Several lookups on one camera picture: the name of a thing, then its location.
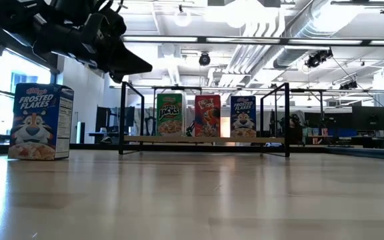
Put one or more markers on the black frame wooden shelf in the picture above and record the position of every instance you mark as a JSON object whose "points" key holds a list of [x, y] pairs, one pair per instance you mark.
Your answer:
{"points": [[205, 139]]}

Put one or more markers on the silver ventilation duct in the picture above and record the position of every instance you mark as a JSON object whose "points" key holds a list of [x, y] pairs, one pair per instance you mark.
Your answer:
{"points": [[290, 57]]}

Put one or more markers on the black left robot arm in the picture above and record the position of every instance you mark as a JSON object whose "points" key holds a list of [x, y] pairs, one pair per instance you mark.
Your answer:
{"points": [[12, 20]]}

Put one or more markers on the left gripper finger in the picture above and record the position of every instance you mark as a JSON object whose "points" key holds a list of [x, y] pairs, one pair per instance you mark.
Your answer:
{"points": [[127, 55], [122, 72]]}

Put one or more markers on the Froot Loops cereal box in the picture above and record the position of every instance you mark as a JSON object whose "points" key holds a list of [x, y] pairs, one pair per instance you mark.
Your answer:
{"points": [[207, 115]]}

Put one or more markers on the Apple Jacks cereal box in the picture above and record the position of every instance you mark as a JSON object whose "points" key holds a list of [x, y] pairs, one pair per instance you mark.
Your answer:
{"points": [[169, 115]]}

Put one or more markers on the person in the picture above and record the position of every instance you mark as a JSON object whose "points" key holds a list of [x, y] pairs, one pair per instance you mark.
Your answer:
{"points": [[296, 128]]}

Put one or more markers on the black round camera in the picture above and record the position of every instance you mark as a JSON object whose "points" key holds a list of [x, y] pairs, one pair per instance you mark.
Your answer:
{"points": [[204, 59]]}

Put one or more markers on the black monitor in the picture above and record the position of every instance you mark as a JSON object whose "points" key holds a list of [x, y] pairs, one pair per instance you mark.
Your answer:
{"points": [[102, 120], [370, 118]]}

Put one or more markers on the Frosted Flakes cereal box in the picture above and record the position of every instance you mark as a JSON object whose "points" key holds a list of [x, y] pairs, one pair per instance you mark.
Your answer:
{"points": [[35, 123], [243, 116]]}

